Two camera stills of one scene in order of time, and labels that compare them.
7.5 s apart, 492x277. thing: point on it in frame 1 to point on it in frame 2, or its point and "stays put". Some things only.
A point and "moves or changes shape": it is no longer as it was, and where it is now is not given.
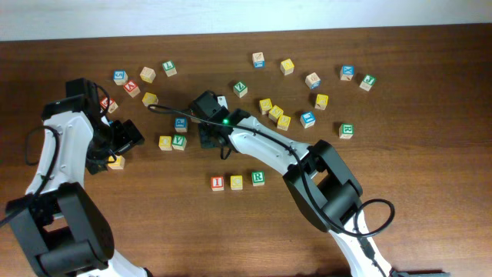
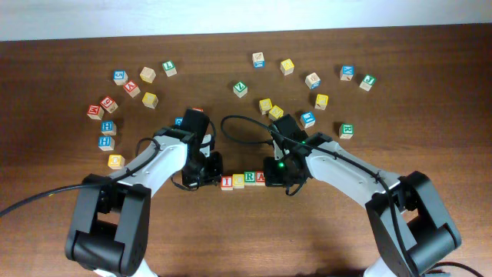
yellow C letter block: (236, 182) stays put
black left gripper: (127, 135) to (217, 171)
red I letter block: (217, 183) moves or changes shape
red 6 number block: (112, 105) stays put
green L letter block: (170, 68) stays put
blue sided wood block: (258, 60) stays put
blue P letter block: (181, 124) stays put
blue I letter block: (307, 119) stays put
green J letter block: (368, 81) stays put
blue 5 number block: (120, 76) stays put
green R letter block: (258, 178) moves or changes shape
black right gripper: (204, 141) to (272, 179)
